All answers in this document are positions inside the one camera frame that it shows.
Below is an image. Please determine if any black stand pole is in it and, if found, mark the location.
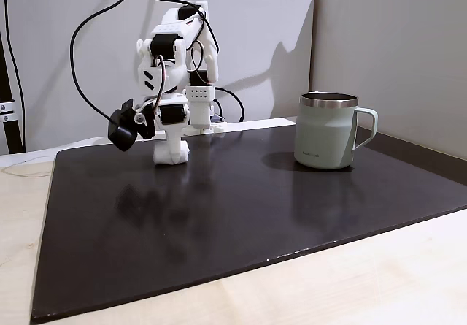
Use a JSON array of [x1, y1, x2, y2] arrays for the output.
[[0, 32, 25, 154]]

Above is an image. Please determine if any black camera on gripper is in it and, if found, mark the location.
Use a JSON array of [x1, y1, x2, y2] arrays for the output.
[[107, 98, 142, 153]]

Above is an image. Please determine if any black base cable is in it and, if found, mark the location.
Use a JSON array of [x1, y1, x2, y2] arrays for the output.
[[212, 86, 245, 123]]

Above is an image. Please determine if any black hanging cable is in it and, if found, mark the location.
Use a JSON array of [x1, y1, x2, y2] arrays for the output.
[[0, 0, 27, 150]]

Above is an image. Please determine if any white stand clamp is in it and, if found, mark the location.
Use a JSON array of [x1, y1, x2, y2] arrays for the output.
[[0, 101, 16, 122]]

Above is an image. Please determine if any black camera cable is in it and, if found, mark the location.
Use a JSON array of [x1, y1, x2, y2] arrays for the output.
[[69, 0, 222, 123]]

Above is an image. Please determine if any pale green steel mug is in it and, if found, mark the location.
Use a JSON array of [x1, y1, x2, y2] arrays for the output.
[[293, 91, 379, 171]]

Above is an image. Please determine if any black table mat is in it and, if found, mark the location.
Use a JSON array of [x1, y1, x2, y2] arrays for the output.
[[31, 126, 467, 322]]

